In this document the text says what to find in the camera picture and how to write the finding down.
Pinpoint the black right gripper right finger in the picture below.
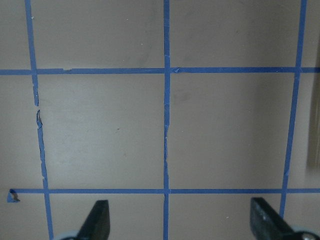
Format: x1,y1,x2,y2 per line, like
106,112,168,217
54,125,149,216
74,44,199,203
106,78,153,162
249,197,298,240

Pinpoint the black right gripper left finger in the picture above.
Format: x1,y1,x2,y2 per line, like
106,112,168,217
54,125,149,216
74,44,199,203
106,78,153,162
76,200,110,240

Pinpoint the yellow plastic basket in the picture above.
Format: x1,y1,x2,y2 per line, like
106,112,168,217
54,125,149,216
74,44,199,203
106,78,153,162
303,0,320,172

